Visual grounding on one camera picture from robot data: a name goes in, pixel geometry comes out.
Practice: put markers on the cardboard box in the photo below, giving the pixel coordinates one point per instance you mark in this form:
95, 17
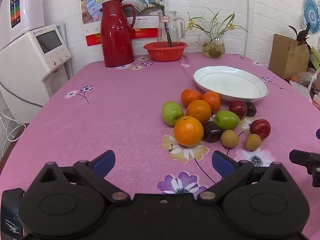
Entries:
285, 55

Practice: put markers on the green apple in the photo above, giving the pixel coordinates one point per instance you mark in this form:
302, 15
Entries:
171, 112
226, 120

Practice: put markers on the red thermos jug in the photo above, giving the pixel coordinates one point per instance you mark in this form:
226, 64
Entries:
115, 37

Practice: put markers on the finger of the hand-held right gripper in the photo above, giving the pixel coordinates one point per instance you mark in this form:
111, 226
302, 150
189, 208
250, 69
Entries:
303, 158
318, 133

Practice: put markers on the white wall-mounted appliance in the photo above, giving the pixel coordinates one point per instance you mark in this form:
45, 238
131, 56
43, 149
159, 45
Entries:
30, 10

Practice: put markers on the pink floral tablecloth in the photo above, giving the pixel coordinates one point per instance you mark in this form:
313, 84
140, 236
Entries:
112, 105

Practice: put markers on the red plastic basket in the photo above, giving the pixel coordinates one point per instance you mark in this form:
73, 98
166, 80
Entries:
165, 55

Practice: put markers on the black stirring stick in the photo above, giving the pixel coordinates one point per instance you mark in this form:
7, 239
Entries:
167, 31

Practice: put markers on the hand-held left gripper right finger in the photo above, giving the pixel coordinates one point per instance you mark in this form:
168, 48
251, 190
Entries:
222, 163

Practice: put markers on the clear glass pitcher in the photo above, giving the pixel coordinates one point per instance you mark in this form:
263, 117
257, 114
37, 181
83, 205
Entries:
173, 28

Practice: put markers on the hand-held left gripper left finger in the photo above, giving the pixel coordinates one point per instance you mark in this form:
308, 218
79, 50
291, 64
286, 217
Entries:
105, 161

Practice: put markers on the large orange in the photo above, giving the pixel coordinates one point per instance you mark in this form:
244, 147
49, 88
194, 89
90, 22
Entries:
188, 131

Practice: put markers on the white water purifier with screen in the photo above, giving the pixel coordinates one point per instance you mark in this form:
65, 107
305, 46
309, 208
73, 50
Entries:
25, 62

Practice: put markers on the green box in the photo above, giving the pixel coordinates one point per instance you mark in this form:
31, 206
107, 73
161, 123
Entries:
315, 58

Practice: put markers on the dark purple plum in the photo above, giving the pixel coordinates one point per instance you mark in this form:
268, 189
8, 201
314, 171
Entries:
212, 132
251, 109

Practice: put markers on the white plate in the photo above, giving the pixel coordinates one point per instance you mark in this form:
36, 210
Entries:
225, 80

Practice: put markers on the red plum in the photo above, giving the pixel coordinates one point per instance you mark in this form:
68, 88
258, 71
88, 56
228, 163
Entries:
260, 128
238, 108

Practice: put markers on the dark-leaved plant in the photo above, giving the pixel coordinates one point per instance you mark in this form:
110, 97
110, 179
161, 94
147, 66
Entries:
303, 36

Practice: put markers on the blue round wall decoration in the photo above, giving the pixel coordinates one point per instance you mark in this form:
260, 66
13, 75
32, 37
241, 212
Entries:
312, 15

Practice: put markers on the glass vase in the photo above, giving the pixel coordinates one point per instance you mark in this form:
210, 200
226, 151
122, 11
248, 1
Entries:
213, 47

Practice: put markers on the green flowering plant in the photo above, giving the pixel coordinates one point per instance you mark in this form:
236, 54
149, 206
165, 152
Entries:
191, 24

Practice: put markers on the clear plastic bag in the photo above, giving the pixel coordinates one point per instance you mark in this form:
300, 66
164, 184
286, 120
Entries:
303, 77

